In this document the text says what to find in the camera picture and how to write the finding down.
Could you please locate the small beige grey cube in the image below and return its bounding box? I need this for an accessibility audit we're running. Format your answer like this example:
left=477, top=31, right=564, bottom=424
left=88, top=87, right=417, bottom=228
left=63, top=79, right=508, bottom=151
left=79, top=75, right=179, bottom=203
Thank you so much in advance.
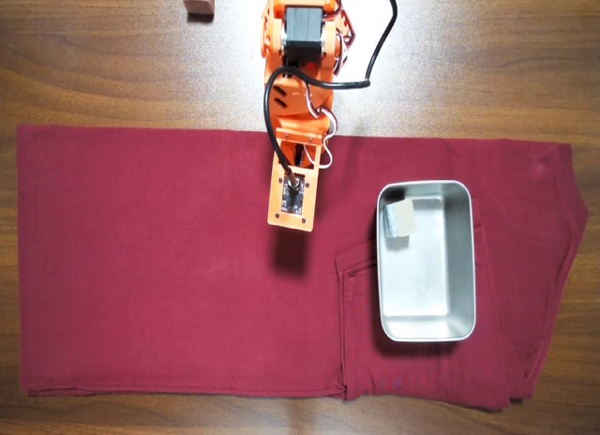
left=383, top=199, right=418, bottom=242

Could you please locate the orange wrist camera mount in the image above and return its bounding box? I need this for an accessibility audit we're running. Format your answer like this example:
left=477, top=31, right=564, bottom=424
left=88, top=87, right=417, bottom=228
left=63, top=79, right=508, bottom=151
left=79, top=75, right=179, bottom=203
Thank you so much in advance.
left=266, top=164, right=323, bottom=233

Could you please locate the pink block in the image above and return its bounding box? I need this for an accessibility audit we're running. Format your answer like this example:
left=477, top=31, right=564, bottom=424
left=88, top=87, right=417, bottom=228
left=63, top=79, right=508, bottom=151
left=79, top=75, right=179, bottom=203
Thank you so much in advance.
left=182, top=0, right=218, bottom=17

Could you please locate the white servo wire bundle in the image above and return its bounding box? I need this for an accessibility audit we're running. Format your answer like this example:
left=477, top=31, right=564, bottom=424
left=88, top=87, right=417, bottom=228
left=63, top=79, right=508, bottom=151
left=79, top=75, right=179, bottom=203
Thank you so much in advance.
left=302, top=78, right=339, bottom=170

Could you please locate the rectangular metal tray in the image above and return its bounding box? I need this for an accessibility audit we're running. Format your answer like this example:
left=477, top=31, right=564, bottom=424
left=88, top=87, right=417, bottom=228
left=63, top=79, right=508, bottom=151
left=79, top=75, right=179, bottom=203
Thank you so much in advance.
left=375, top=179, right=477, bottom=343

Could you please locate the maroon cloth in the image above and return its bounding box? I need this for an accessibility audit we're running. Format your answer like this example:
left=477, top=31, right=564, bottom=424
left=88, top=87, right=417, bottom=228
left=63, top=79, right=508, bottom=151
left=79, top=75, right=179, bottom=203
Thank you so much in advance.
left=16, top=124, right=590, bottom=413

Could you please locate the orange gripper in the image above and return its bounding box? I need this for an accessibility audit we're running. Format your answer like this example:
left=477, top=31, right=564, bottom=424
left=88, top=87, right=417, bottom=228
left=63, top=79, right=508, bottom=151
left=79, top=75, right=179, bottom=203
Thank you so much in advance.
left=274, top=117, right=337, bottom=171

